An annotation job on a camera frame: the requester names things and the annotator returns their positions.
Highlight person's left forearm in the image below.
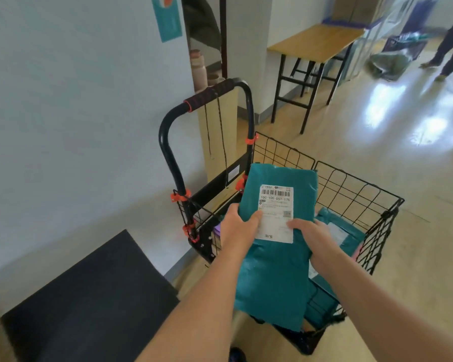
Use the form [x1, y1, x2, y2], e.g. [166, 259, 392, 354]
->
[135, 252, 250, 362]

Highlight person's right hand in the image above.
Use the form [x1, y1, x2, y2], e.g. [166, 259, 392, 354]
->
[286, 218, 342, 276]

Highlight black wire mesh cart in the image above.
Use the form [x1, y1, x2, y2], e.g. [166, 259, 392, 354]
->
[158, 78, 405, 355]

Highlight black low metal table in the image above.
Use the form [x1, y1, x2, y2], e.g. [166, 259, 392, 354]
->
[0, 229, 180, 362]

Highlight person's left hand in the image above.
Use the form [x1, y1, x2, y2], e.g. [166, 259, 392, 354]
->
[218, 203, 264, 260]

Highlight dark brown door frame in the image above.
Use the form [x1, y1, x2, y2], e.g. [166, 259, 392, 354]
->
[218, 0, 228, 79]

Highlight wooden table black legs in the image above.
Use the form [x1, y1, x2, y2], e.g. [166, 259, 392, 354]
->
[267, 23, 365, 135]

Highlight plain teal package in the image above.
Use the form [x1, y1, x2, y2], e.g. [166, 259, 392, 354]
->
[234, 163, 319, 333]

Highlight tall brown cardboard box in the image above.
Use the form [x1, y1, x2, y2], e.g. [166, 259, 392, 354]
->
[331, 0, 386, 23]

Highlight person's right forearm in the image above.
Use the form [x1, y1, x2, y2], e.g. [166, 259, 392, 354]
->
[321, 252, 453, 362]

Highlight dark plastic crate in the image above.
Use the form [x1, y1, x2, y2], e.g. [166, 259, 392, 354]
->
[383, 32, 428, 53]

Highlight beige cabinet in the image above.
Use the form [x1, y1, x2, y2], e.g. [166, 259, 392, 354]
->
[196, 86, 239, 184]

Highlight dark green draped cloth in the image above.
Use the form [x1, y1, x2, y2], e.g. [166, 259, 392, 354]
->
[182, 0, 221, 49]

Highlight grey-green bag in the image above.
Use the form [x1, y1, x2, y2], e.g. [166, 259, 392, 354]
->
[369, 50, 412, 81]

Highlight teal wall poster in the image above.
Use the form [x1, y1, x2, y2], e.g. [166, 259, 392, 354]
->
[150, 0, 183, 43]

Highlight pink bottle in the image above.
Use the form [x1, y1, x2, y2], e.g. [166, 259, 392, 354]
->
[188, 48, 208, 94]

